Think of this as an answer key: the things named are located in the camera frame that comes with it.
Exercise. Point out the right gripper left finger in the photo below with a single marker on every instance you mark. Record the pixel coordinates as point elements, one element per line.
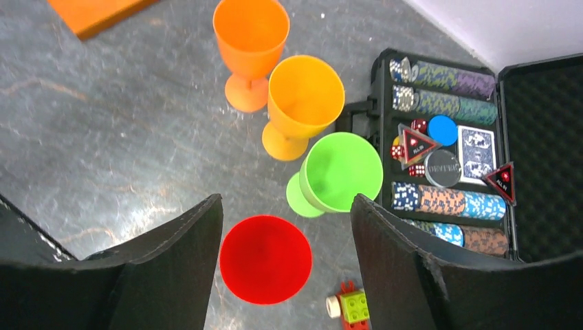
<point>161,279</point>

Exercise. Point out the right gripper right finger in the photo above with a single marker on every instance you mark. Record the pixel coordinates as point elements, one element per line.
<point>414,280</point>

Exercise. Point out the red plastic wine glass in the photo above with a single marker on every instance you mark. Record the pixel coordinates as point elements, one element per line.
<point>265,260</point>

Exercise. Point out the green plastic wine glass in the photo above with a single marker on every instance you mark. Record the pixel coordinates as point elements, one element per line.
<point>338,167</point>

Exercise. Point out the yellow plastic wine glass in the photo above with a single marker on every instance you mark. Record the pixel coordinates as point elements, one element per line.
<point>305,96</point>

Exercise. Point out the orange plastic wine glass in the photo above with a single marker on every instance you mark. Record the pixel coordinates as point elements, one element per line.
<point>250,36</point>

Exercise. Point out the wooden rack base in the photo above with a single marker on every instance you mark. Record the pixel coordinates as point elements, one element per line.
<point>87,18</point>

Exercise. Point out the red toy brick car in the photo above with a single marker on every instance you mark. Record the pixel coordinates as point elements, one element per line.
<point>350,306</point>

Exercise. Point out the black poker chip case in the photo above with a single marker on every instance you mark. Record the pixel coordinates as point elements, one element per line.
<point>492,163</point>

